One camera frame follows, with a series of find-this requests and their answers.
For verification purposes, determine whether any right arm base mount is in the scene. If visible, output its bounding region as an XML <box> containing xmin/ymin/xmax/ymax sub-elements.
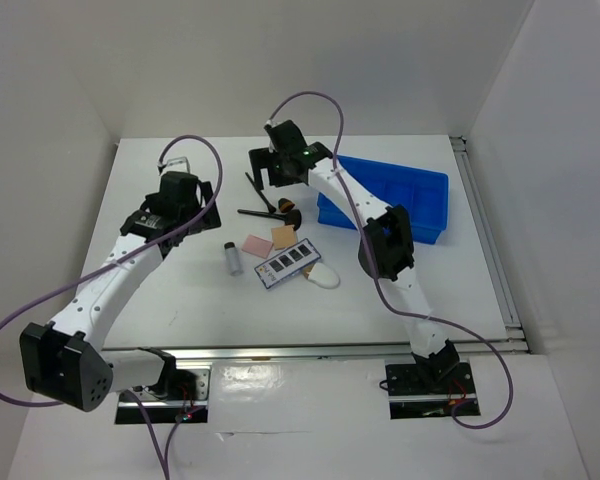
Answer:
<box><xmin>378</xmin><ymin>362</ymin><xmax>480</xmax><ymax>420</ymax></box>

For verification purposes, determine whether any aluminium rail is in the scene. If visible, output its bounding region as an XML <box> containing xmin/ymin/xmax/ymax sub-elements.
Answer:
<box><xmin>449</xmin><ymin>136</ymin><xmax>530</xmax><ymax>353</ymax></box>
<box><xmin>94</xmin><ymin>339</ymin><xmax>531</xmax><ymax>362</ymax></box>

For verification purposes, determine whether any black fan makeup brush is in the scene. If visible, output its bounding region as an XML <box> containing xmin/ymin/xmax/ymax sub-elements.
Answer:
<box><xmin>237</xmin><ymin>209</ymin><xmax>302</xmax><ymax>231</ymax></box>

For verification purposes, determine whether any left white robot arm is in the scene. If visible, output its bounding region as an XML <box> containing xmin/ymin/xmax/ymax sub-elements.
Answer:
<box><xmin>19</xmin><ymin>171</ymin><xmax>221</xmax><ymax>412</ymax></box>

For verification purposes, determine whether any blue plastic divided bin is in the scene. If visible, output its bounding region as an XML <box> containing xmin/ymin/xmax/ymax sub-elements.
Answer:
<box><xmin>308</xmin><ymin>156</ymin><xmax>449</xmax><ymax>244</ymax></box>

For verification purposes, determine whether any aluminium rail front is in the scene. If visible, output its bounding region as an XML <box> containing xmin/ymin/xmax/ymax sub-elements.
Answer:
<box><xmin>94</xmin><ymin>339</ymin><xmax>531</xmax><ymax>362</ymax></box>

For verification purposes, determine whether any tan square compact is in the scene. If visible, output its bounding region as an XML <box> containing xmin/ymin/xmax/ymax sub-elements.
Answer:
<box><xmin>271</xmin><ymin>225</ymin><xmax>297</xmax><ymax>250</ymax></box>

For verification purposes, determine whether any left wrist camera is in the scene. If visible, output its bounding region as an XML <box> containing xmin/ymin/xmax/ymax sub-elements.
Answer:
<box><xmin>158</xmin><ymin>156</ymin><xmax>191</xmax><ymax>175</ymax></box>

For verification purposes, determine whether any small orange black brush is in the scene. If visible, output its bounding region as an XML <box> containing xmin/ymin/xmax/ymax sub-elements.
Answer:
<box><xmin>278</xmin><ymin>198</ymin><xmax>295</xmax><ymax>213</ymax></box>

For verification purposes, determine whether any thin black makeup brush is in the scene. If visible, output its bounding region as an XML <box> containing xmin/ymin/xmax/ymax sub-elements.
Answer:
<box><xmin>245</xmin><ymin>172</ymin><xmax>277</xmax><ymax>213</ymax></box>

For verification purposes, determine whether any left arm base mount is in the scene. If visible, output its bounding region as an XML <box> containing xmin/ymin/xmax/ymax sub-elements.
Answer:
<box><xmin>112</xmin><ymin>360</ymin><xmax>212</xmax><ymax>426</ymax></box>

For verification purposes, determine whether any pink square compact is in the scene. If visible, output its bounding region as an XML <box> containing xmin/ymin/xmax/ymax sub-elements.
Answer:
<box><xmin>241</xmin><ymin>235</ymin><xmax>273</xmax><ymax>259</ymax></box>

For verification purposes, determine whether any aluminium rail right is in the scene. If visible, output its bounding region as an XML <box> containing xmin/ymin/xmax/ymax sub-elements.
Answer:
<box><xmin>449</xmin><ymin>136</ymin><xmax>530</xmax><ymax>353</ymax></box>

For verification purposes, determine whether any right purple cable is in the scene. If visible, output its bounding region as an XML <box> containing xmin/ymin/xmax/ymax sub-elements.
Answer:
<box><xmin>266</xmin><ymin>91</ymin><xmax>514</xmax><ymax>430</ymax></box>

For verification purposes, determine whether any clear bottle black cap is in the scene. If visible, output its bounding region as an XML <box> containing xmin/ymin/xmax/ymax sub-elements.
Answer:
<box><xmin>224</xmin><ymin>242</ymin><xmax>243</xmax><ymax>276</ymax></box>

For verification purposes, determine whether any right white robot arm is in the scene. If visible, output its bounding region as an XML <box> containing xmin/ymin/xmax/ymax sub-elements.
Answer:
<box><xmin>249</xmin><ymin>120</ymin><xmax>459</xmax><ymax>392</ymax></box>

